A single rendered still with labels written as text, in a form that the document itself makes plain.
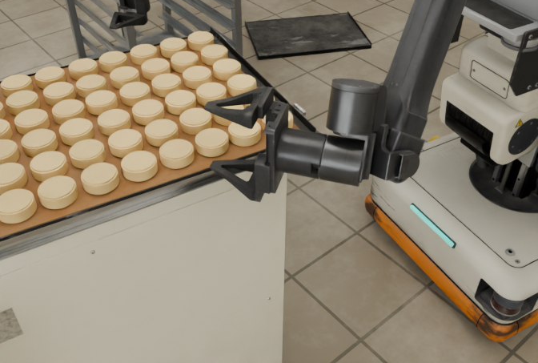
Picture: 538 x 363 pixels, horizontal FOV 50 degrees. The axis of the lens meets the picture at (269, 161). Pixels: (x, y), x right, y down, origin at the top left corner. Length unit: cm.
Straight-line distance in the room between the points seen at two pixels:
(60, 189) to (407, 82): 48
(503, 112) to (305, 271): 81
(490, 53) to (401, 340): 83
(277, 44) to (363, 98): 240
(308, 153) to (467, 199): 114
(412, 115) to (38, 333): 66
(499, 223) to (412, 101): 105
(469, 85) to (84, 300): 104
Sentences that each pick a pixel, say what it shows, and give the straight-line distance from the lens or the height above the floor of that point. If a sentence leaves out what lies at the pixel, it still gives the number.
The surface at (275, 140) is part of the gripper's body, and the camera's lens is 69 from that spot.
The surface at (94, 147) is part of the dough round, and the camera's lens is 88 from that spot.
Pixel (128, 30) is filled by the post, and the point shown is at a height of 53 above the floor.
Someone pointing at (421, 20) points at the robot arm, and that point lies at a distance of 76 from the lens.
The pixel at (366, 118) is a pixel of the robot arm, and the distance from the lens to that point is 68.
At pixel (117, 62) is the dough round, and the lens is 109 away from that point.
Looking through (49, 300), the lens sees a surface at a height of 73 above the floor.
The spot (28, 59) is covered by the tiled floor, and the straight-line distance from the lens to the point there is 319.
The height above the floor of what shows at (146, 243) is 77.
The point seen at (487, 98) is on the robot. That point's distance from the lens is 150.
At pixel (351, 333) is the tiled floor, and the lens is 175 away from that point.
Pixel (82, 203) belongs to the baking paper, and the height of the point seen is 90.
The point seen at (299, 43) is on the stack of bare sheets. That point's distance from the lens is 307.
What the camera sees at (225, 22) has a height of 41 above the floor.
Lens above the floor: 144
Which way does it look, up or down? 39 degrees down
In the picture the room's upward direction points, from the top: straight up
